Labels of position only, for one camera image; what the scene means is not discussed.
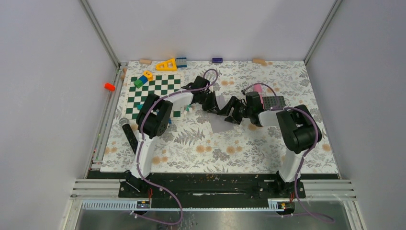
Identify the green white chessboard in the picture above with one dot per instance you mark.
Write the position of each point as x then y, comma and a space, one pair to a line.
163, 84

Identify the red cylinder block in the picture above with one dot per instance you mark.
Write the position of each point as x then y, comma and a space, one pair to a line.
109, 87

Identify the wooden cylinder peg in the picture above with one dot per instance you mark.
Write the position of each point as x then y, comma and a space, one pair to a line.
145, 61
259, 61

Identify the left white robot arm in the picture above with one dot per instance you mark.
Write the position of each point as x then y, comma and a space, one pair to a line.
153, 120

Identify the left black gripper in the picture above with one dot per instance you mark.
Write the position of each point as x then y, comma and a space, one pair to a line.
211, 107

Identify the orange ring toy block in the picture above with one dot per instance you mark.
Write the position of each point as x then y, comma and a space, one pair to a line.
149, 75

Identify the floral patterned table mat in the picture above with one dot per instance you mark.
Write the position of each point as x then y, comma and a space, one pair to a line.
190, 146

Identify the right wooden cylinder peg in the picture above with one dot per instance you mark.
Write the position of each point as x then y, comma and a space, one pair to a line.
259, 61

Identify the green white glue stick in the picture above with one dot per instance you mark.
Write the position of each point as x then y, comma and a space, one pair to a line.
188, 109

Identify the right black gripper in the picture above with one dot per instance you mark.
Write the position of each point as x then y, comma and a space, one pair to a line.
226, 109

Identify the left wooden cylinder peg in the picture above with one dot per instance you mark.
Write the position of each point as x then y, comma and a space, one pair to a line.
145, 61

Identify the black grey microphone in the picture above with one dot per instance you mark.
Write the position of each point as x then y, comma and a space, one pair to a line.
124, 123

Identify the green cube block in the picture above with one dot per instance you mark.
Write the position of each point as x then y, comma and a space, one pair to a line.
138, 83

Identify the dark blue lego brick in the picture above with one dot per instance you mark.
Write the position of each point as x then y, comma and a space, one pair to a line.
217, 60

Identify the blue cube block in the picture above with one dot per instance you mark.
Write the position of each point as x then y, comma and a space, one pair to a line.
143, 79

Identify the dark grey lego baseplate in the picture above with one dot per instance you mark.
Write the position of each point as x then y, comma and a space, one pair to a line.
272, 101

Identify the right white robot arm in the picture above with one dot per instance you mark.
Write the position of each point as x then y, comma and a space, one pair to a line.
299, 131

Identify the pink marker pen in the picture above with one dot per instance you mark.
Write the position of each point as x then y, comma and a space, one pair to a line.
257, 88

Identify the yellow triangle toy block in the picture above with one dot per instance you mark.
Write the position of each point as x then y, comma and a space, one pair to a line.
169, 65

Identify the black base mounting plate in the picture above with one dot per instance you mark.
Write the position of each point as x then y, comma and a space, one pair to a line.
209, 190

